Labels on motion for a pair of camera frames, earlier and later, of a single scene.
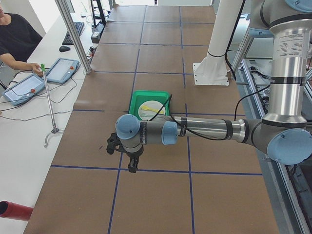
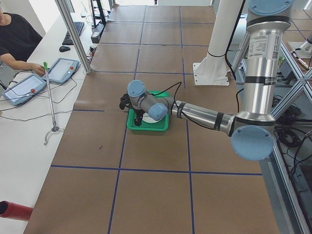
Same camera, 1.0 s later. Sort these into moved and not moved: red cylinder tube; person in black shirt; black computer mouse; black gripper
Moved: black gripper
Not moved: person in black shirt; red cylinder tube; black computer mouse
